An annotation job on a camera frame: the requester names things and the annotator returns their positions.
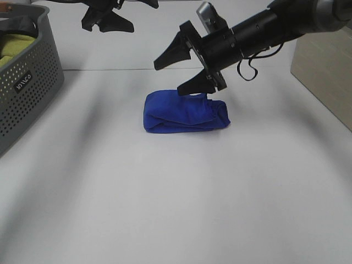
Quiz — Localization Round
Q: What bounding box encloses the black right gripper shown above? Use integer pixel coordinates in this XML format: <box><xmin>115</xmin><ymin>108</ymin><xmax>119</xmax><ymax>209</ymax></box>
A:
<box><xmin>153</xmin><ymin>21</ymin><xmax>243</xmax><ymax>96</ymax></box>

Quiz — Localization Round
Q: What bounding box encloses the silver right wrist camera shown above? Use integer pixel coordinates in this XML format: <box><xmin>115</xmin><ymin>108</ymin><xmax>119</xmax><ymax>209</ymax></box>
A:
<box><xmin>196</xmin><ymin>2</ymin><xmax>228</xmax><ymax>34</ymax></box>

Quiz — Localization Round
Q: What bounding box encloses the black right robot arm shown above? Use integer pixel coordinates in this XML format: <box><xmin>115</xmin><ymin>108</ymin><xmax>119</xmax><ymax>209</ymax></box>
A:
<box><xmin>154</xmin><ymin>1</ymin><xmax>351</xmax><ymax>96</ymax></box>

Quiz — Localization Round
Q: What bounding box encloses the dark grey cloth in basket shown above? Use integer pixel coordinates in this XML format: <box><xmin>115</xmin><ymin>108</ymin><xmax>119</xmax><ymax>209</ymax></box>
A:
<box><xmin>1</xmin><ymin>15</ymin><xmax>39</xmax><ymax>39</ymax></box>

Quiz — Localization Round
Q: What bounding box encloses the beige storage box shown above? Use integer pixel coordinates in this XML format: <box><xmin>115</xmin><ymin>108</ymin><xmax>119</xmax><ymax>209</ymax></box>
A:
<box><xmin>290</xmin><ymin>26</ymin><xmax>351</xmax><ymax>129</ymax></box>

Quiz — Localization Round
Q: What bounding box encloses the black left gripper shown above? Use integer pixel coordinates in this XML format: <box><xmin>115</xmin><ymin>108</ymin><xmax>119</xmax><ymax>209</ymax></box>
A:
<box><xmin>81</xmin><ymin>0</ymin><xmax>159</xmax><ymax>33</ymax></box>

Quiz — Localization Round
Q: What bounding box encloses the grey perforated laundry basket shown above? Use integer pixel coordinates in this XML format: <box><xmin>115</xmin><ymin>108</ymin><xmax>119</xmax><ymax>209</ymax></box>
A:
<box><xmin>1</xmin><ymin>2</ymin><xmax>64</xmax><ymax>154</ymax></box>

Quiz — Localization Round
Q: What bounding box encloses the yellow-green towel in basket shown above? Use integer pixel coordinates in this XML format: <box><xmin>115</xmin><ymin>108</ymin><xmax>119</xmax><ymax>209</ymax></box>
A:
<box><xmin>1</xmin><ymin>34</ymin><xmax>36</xmax><ymax>67</ymax></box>

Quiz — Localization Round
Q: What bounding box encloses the blue microfibre towel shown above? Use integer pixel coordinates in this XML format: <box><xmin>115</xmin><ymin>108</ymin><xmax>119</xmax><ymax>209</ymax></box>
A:
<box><xmin>143</xmin><ymin>90</ymin><xmax>230</xmax><ymax>134</ymax></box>

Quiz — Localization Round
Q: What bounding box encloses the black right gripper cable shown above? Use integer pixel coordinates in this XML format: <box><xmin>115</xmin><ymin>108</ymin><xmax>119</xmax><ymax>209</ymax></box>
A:
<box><xmin>236</xmin><ymin>43</ymin><xmax>284</xmax><ymax>81</ymax></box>

